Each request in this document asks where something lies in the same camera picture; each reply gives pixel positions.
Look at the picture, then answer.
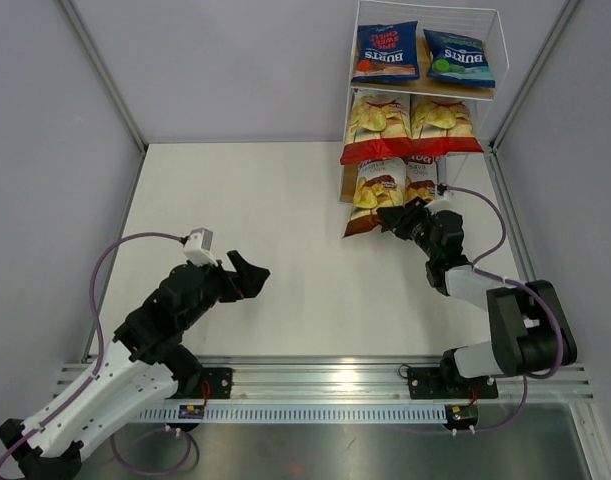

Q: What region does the aluminium frame post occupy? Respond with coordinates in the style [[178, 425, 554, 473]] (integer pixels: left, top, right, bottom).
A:
[[55, 0, 148, 157], [489, 0, 582, 153]]

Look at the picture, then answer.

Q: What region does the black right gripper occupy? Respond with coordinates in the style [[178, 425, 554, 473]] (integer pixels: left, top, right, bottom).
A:
[[377, 196, 439, 260]]

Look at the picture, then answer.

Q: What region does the left aluminium frame post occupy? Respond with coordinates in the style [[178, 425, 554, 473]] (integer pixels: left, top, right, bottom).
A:
[[55, 0, 148, 157]]

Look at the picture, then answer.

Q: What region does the red Chuba bag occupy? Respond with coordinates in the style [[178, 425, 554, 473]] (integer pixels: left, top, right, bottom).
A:
[[340, 90, 414, 165], [410, 96, 483, 157]]

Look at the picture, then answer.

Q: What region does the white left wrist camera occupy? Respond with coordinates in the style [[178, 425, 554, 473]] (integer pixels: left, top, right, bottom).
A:
[[182, 228, 217, 267]]

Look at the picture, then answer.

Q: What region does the brown Chuba bag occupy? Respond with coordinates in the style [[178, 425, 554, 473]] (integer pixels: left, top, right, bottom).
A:
[[404, 155, 438, 203], [344, 157, 407, 237]]

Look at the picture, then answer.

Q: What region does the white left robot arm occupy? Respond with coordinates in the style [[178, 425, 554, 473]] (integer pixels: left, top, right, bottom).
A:
[[0, 250, 270, 479]]

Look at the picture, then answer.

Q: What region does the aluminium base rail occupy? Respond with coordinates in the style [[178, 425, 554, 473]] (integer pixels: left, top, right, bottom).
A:
[[52, 355, 596, 426]]

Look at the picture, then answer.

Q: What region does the blue Burts sea salt bag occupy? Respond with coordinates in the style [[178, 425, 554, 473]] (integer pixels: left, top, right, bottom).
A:
[[424, 29, 496, 89]]

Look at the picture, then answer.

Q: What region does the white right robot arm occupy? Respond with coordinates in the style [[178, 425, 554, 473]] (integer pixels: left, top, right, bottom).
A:
[[378, 198, 578, 400]]

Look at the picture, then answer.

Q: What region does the right aluminium frame post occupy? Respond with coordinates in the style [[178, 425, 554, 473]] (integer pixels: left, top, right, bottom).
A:
[[489, 0, 582, 153]]

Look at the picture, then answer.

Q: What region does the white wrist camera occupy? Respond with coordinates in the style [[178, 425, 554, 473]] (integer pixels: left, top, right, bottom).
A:
[[182, 228, 217, 267], [426, 184, 454, 213]]

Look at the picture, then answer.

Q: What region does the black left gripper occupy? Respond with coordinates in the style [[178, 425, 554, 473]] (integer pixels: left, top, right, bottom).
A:
[[179, 250, 269, 331]]

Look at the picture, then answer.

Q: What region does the white wire wooden shelf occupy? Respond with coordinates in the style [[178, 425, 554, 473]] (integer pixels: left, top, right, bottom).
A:
[[337, 0, 511, 215]]

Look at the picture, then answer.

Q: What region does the blue Burts spicy chilli bag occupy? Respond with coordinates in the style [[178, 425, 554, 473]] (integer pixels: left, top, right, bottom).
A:
[[352, 21, 420, 84]]

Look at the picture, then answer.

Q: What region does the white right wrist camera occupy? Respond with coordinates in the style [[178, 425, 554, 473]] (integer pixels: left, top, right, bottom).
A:
[[426, 184, 454, 213]]

